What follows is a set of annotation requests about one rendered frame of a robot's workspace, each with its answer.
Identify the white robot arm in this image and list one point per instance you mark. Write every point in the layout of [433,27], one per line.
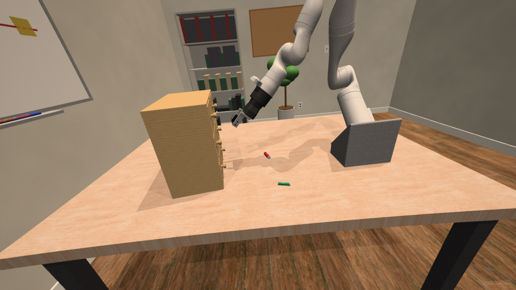
[342,23]

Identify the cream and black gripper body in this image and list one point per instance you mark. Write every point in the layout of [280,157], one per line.
[261,95]

